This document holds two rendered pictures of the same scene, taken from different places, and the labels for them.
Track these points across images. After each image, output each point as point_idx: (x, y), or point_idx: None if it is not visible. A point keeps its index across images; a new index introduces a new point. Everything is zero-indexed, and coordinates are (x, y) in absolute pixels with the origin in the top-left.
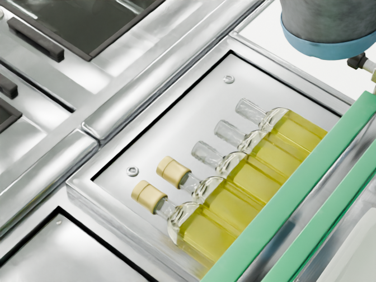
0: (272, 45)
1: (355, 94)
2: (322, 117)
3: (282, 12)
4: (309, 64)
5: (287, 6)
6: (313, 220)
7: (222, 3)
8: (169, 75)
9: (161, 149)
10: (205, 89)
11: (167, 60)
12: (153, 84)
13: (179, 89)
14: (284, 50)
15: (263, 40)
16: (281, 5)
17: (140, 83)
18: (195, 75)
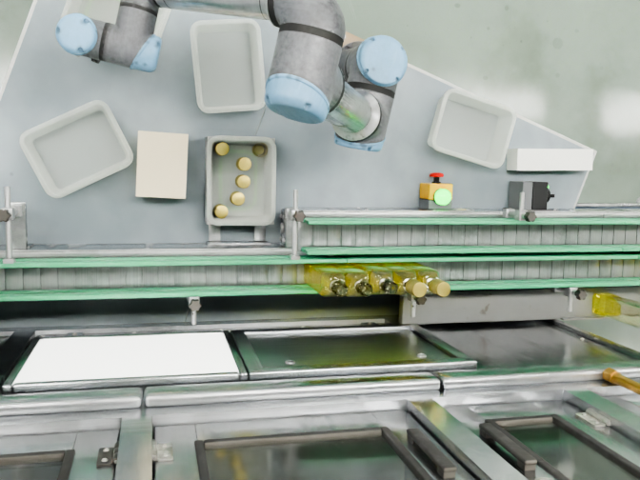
0: (225, 362)
1: (218, 337)
2: (258, 339)
3: (380, 136)
4: (219, 350)
5: (387, 124)
6: (391, 218)
7: (211, 390)
8: (332, 376)
9: (389, 356)
10: (316, 364)
11: (322, 381)
12: (353, 376)
13: (338, 365)
14: (221, 358)
15: (227, 365)
16: (381, 132)
17: (363, 379)
18: (314, 366)
